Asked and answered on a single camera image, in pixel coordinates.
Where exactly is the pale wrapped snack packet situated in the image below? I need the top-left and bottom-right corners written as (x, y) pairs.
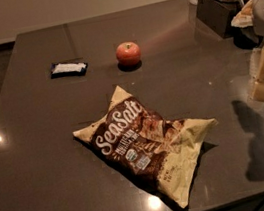
top-left (231, 0), bottom-right (254, 28)

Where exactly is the sea salt chips bag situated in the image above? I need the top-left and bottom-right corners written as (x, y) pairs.
top-left (73, 86), bottom-right (217, 208)

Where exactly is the red apple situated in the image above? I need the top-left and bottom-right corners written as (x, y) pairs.
top-left (115, 42), bottom-right (141, 67)

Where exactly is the dark brown box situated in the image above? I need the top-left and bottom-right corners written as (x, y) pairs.
top-left (196, 0), bottom-right (238, 39)

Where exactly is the dark blue snack packet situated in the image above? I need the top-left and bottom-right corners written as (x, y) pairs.
top-left (50, 62), bottom-right (88, 79)

